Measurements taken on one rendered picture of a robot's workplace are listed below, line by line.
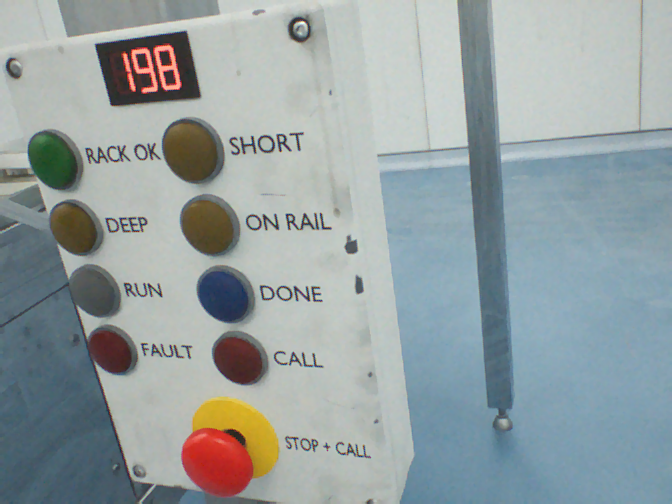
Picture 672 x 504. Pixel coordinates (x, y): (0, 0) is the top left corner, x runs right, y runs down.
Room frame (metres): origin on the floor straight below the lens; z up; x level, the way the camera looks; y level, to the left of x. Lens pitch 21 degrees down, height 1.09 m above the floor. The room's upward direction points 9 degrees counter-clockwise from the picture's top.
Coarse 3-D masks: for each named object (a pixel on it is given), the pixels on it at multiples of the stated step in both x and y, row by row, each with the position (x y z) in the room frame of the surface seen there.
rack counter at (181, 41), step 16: (176, 32) 0.30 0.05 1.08; (96, 48) 0.32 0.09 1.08; (112, 48) 0.32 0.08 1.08; (128, 48) 0.31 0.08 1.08; (176, 48) 0.30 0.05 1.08; (192, 64) 0.30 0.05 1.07; (112, 80) 0.32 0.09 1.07; (192, 80) 0.30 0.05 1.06; (112, 96) 0.32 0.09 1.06; (128, 96) 0.32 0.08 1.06; (144, 96) 0.31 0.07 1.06; (160, 96) 0.31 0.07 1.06; (176, 96) 0.31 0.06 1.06; (192, 96) 0.30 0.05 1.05
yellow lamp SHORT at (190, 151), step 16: (176, 128) 0.30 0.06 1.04; (192, 128) 0.30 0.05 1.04; (176, 144) 0.30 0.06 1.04; (192, 144) 0.30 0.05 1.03; (208, 144) 0.30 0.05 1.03; (176, 160) 0.30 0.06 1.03; (192, 160) 0.30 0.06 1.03; (208, 160) 0.30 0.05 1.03; (192, 176) 0.30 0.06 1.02; (208, 176) 0.30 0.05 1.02
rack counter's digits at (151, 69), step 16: (144, 48) 0.31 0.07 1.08; (160, 48) 0.31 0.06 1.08; (112, 64) 0.32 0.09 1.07; (128, 64) 0.31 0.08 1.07; (144, 64) 0.31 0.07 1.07; (160, 64) 0.31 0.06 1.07; (176, 64) 0.30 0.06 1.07; (128, 80) 0.31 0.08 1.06; (144, 80) 0.31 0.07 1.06; (160, 80) 0.31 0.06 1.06; (176, 80) 0.30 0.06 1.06
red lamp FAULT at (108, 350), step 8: (96, 336) 0.33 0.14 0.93; (104, 336) 0.33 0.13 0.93; (112, 336) 0.33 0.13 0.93; (96, 344) 0.33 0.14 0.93; (104, 344) 0.33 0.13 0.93; (112, 344) 0.33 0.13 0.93; (120, 344) 0.33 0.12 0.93; (96, 352) 0.33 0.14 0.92; (104, 352) 0.33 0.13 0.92; (112, 352) 0.33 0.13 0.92; (120, 352) 0.33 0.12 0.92; (128, 352) 0.33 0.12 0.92; (96, 360) 0.33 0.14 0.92; (104, 360) 0.33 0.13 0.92; (112, 360) 0.33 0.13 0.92; (120, 360) 0.33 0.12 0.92; (128, 360) 0.33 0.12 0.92; (104, 368) 0.33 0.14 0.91; (112, 368) 0.33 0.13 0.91; (120, 368) 0.33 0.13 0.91
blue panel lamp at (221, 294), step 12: (204, 276) 0.31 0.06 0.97; (216, 276) 0.30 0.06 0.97; (228, 276) 0.30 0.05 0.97; (204, 288) 0.30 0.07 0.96; (216, 288) 0.30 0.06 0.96; (228, 288) 0.30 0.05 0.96; (240, 288) 0.30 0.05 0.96; (204, 300) 0.30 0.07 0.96; (216, 300) 0.30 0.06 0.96; (228, 300) 0.30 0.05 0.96; (240, 300) 0.30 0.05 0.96; (216, 312) 0.30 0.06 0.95; (228, 312) 0.30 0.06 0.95; (240, 312) 0.30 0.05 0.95
